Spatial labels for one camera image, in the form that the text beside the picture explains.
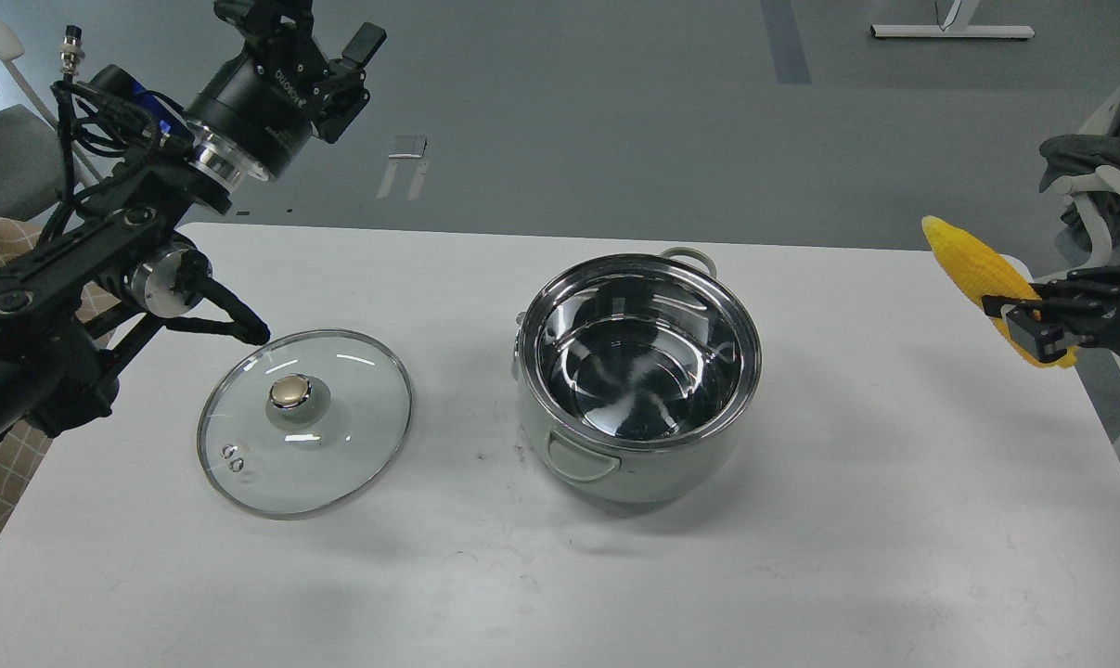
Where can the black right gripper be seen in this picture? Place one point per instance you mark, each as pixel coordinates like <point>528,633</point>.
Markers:
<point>1065,315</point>

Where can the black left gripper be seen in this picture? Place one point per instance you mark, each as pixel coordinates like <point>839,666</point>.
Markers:
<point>258,99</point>

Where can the yellow corn cob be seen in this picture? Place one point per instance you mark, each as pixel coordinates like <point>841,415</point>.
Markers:
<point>975,268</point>

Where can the glass pot lid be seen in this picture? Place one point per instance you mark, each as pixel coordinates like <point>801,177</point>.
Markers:
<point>305,422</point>

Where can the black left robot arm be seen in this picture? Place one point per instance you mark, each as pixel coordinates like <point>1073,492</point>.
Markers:
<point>110,269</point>

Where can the pale green steel pot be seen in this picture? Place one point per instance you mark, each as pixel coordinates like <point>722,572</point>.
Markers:
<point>633,370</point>

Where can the white desk foot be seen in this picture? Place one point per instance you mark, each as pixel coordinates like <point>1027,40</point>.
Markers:
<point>957,25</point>

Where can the grey office chair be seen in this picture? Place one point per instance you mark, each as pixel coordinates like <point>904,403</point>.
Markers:
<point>31,177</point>

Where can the checked beige cloth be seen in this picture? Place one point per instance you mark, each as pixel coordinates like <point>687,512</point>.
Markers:
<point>22,449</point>

